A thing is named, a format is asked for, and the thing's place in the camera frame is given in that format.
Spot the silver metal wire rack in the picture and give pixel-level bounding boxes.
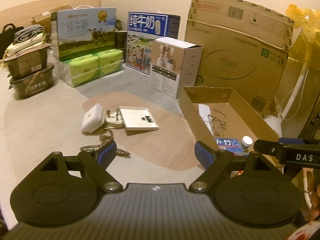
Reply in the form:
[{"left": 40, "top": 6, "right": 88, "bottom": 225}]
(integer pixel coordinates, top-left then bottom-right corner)
[{"left": 208, "top": 109, "right": 228, "bottom": 136}]

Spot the white square night light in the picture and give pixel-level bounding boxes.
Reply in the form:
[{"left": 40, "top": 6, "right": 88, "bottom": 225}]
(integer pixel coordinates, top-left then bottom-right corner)
[{"left": 81, "top": 103, "right": 105, "bottom": 134}]

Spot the white power plug adapter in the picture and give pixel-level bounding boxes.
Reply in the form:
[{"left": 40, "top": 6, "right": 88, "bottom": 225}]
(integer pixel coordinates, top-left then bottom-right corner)
[{"left": 105, "top": 108, "right": 124, "bottom": 129}]

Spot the beige square tray lid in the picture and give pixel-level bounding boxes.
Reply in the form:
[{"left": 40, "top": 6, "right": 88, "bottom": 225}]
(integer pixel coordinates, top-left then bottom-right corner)
[{"left": 118, "top": 106, "right": 159, "bottom": 131}]

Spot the person's right hand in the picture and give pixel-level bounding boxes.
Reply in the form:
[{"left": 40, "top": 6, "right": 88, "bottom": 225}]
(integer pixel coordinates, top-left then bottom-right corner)
[{"left": 303, "top": 168, "right": 319, "bottom": 220}]

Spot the small white bottle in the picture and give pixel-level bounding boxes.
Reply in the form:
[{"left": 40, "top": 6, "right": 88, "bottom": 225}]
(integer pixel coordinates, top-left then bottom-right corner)
[{"left": 240, "top": 135, "right": 253, "bottom": 152}]

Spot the open cardboard box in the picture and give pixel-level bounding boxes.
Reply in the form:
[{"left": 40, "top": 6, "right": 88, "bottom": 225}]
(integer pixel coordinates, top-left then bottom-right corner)
[{"left": 178, "top": 86, "right": 284, "bottom": 173}]

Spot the white fan stand pole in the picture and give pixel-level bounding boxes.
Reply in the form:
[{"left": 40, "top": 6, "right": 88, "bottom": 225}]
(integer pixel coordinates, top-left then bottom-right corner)
[{"left": 280, "top": 64, "right": 309, "bottom": 121}]

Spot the green tissue pack bundle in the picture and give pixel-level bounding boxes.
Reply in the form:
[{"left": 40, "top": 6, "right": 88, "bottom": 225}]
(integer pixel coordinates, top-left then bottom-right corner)
[{"left": 55, "top": 49, "right": 124, "bottom": 87}]

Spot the lower black food bowl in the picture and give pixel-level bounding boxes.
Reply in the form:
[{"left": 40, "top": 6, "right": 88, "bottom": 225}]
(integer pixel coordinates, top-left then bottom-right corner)
[{"left": 9, "top": 63, "right": 54, "bottom": 99}]

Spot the black food bowl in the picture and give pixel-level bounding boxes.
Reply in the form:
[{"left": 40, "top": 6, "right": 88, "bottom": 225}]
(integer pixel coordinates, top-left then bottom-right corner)
[
  {"left": 4, "top": 43, "right": 50, "bottom": 79},
  {"left": 9, "top": 63, "right": 54, "bottom": 99}
]

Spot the white humidifier product box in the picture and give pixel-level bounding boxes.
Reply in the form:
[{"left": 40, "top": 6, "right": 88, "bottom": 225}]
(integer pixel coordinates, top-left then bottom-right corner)
[{"left": 150, "top": 37, "right": 203, "bottom": 99}]

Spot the large flat cardboard box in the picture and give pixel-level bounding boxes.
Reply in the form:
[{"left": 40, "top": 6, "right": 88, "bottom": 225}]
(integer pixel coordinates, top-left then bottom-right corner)
[{"left": 185, "top": 0, "right": 294, "bottom": 115}]

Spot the upper black food bowl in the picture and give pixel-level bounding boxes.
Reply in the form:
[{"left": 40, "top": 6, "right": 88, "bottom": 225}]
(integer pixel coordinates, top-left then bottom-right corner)
[{"left": 4, "top": 43, "right": 50, "bottom": 79}]

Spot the small black box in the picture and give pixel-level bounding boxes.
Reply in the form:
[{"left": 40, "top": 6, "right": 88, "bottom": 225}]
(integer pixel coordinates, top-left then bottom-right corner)
[{"left": 115, "top": 30, "right": 127, "bottom": 50}]

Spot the light blue milk carton box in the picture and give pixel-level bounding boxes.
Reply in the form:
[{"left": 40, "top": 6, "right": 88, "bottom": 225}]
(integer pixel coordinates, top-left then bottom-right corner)
[{"left": 56, "top": 7, "right": 117, "bottom": 61}]

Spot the yellow plastic bag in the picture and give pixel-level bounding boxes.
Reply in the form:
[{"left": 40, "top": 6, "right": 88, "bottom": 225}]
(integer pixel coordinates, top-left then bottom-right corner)
[{"left": 286, "top": 4, "right": 319, "bottom": 70}]

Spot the dark blue milk box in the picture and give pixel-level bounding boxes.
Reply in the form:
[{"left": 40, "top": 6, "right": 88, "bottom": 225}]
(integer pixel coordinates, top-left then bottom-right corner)
[{"left": 125, "top": 11, "right": 181, "bottom": 75}]

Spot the brown cardboard box background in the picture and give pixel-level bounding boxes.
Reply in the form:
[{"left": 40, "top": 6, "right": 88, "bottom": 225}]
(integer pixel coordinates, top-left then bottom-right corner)
[{"left": 31, "top": 4, "right": 72, "bottom": 33}]

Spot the black handbag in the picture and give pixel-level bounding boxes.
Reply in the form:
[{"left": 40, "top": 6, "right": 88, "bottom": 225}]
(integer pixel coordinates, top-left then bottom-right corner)
[{"left": 0, "top": 23, "right": 24, "bottom": 59}]

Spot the white cable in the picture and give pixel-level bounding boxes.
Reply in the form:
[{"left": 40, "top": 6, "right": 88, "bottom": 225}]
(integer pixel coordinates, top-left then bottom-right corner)
[{"left": 280, "top": 86, "right": 298, "bottom": 120}]

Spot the grey folded strap bundle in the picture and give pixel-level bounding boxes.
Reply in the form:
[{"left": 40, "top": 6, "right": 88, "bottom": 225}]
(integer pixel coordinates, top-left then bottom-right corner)
[{"left": 13, "top": 24, "right": 45, "bottom": 43}]

